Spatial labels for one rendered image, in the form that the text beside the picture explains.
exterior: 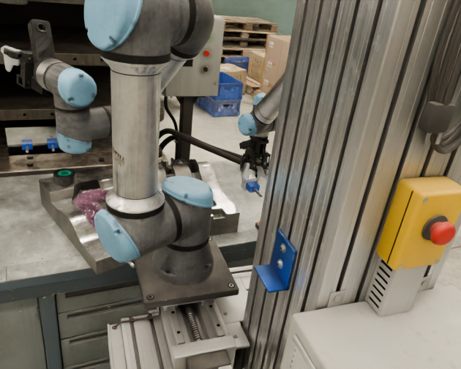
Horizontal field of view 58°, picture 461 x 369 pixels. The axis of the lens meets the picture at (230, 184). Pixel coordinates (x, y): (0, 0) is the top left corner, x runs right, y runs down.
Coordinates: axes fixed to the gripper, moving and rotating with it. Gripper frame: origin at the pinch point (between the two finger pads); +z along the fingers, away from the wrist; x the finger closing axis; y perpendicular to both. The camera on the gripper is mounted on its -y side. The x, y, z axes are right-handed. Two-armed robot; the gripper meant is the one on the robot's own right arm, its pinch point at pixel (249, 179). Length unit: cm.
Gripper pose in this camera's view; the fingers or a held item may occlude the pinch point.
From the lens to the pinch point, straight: 170.7
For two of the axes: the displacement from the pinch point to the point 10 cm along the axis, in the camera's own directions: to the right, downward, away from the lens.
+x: 9.1, -0.9, 3.9
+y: 3.9, 4.6, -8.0
